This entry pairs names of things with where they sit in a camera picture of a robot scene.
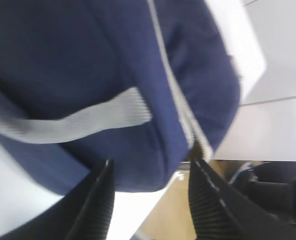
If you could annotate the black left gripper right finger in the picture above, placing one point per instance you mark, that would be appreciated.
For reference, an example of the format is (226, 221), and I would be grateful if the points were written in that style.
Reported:
(259, 205)

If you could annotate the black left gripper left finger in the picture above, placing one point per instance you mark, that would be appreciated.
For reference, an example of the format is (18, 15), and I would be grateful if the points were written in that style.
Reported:
(85, 213)

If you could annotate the navy blue lunch bag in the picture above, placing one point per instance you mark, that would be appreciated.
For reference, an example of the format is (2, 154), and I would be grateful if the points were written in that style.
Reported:
(140, 82)

